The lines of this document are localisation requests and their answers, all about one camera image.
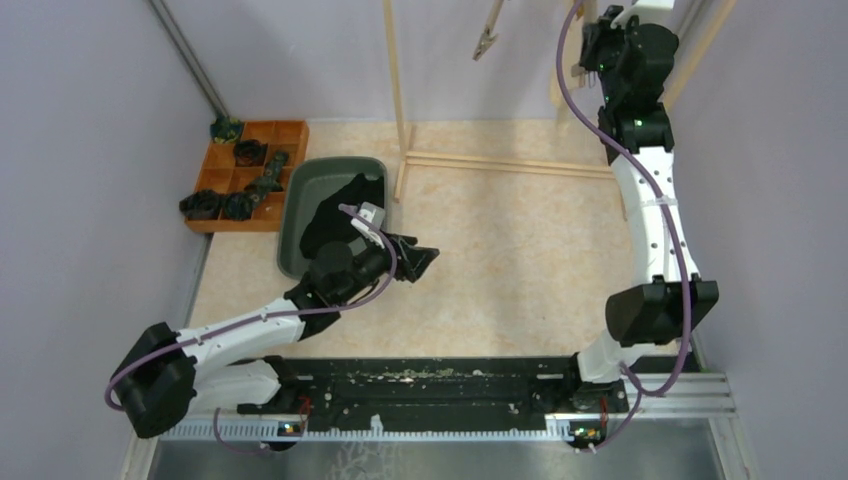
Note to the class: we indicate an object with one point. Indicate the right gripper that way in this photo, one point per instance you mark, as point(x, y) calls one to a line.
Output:
point(599, 32)

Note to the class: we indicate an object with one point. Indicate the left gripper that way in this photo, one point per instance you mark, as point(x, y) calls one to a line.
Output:
point(414, 260)

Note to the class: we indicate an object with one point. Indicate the beige clip hanger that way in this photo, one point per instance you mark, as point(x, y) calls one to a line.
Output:
point(575, 76)

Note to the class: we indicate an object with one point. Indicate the black garment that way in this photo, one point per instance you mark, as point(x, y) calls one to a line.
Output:
point(330, 224)

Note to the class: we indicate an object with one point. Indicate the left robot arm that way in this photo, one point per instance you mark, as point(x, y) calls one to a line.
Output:
point(168, 375)

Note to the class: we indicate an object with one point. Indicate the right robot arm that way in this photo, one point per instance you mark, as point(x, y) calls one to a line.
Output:
point(633, 53)

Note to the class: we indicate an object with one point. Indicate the dark green plastic bin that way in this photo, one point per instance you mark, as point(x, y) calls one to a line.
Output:
point(309, 184)

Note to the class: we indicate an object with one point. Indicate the orange compartment tray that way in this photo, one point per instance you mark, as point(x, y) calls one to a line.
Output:
point(221, 173)

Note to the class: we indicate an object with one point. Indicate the wooden clothes rack frame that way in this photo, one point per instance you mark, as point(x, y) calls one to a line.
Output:
point(503, 114)

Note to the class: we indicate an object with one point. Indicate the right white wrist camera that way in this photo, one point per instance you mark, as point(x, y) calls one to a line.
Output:
point(653, 5)

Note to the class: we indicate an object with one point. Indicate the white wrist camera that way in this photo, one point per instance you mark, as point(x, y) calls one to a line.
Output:
point(653, 5)
point(368, 221)

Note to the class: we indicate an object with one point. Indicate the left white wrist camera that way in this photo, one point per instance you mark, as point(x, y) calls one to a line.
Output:
point(368, 221)

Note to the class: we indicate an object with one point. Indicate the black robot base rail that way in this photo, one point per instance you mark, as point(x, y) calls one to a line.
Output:
point(439, 395)

